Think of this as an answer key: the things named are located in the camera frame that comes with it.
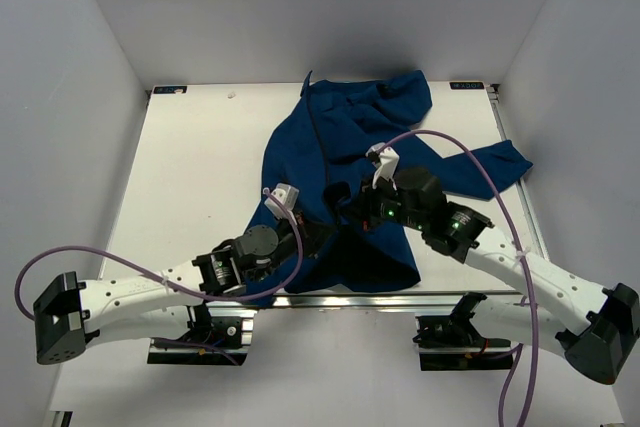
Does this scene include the right blue table label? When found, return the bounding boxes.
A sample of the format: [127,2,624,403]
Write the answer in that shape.
[449,81,485,90]

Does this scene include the blue jacket with black lining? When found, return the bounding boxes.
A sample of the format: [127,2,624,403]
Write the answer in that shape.
[244,69,534,309]

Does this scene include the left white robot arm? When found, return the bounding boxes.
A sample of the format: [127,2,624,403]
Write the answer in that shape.
[32,184,334,365]

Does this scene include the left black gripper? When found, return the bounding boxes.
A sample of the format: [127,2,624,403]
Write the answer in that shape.
[249,210,335,285]

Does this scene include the blue table label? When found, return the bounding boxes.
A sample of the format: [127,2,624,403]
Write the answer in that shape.
[152,85,187,95]
[449,81,485,90]

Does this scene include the left blue table label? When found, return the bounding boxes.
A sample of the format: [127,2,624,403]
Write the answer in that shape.
[152,85,187,95]

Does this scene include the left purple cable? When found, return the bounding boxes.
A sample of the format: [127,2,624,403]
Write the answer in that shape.
[14,187,304,366]

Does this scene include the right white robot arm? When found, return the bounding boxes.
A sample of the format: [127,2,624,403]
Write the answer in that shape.
[346,167,639,385]

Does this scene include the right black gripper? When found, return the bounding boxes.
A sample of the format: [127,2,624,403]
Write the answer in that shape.
[343,170,428,231]

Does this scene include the purple cable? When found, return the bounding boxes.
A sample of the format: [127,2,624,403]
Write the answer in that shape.
[14,187,304,366]
[367,129,540,427]

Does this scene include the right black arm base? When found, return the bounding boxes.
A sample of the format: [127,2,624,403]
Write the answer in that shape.
[412,292,515,372]

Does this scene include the white front panel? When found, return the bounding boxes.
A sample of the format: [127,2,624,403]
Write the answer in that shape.
[47,307,626,427]

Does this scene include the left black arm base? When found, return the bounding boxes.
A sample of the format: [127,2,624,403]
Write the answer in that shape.
[147,304,257,367]

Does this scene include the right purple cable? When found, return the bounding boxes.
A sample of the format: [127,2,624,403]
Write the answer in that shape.
[367,129,540,427]

